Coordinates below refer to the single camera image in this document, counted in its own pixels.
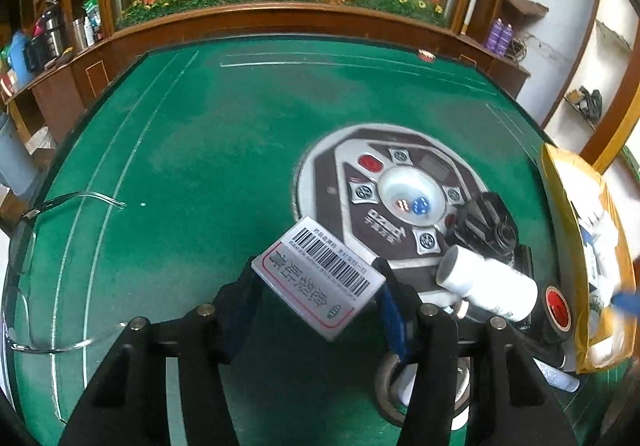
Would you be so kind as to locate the blue die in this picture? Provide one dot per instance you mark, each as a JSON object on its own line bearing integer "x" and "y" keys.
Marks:
{"x": 421, "y": 207}

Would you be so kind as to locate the purple bottles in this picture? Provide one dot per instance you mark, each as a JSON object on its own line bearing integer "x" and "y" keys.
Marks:
{"x": 501, "y": 38}

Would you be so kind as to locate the clear-framed eyeglasses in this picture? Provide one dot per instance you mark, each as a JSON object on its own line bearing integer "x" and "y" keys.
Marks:
{"x": 30, "y": 213}

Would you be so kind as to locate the curved wooden counter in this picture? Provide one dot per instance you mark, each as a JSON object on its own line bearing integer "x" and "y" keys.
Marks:
{"x": 200, "y": 23}

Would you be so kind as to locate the green packet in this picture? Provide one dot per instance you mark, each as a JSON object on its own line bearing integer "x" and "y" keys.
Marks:
{"x": 92, "y": 20}

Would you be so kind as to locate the dark shoes on shelf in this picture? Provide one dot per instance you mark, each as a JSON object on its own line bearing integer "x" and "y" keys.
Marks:
{"x": 587, "y": 100}

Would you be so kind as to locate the blue white medicine box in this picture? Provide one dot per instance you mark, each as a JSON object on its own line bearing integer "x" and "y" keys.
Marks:
{"x": 600, "y": 246}

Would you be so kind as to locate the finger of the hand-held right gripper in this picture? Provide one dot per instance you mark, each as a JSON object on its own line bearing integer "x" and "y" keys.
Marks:
{"x": 631, "y": 302}

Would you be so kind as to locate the black lipstick tube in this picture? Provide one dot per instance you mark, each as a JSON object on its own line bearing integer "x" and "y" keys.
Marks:
{"x": 526, "y": 258}

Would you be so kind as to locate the small red white chip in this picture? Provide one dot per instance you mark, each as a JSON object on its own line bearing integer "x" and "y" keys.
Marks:
{"x": 426, "y": 55}

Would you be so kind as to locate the plain black tape roll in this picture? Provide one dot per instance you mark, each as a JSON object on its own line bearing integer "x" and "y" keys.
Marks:
{"x": 387, "y": 386}

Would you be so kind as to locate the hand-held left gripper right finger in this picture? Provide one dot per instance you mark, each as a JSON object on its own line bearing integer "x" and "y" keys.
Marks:
{"x": 395, "y": 326}

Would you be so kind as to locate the black tape roll red label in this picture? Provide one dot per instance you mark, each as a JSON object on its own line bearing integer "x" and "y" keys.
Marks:
{"x": 557, "y": 306}

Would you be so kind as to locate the gold-rimmed grey patterned box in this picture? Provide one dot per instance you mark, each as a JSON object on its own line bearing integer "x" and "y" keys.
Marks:
{"x": 560, "y": 206}

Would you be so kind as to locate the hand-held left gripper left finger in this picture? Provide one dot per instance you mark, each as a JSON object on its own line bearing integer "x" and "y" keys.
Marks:
{"x": 240, "y": 321}

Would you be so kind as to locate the black appliance box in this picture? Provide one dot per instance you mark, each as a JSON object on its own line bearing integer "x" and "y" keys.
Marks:
{"x": 37, "y": 55}

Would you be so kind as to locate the short white bottle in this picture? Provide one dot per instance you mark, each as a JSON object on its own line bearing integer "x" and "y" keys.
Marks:
{"x": 490, "y": 283}

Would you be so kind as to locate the table control panel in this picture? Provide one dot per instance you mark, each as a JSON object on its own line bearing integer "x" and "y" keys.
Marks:
{"x": 350, "y": 165}

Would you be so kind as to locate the white printed tube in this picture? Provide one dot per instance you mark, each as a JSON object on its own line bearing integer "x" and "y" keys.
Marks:
{"x": 555, "y": 373}

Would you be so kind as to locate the white barcode box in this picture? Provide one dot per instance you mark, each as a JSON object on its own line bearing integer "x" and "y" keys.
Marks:
{"x": 320, "y": 276}

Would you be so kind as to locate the black ribbed knob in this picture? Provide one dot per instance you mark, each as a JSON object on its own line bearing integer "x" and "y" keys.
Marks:
{"x": 480, "y": 221}

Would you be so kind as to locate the red white die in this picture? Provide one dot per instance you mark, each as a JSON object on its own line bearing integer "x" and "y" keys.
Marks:
{"x": 402, "y": 207}

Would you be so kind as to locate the steel cup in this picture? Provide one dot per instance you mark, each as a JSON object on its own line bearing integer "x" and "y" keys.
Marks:
{"x": 80, "y": 33}

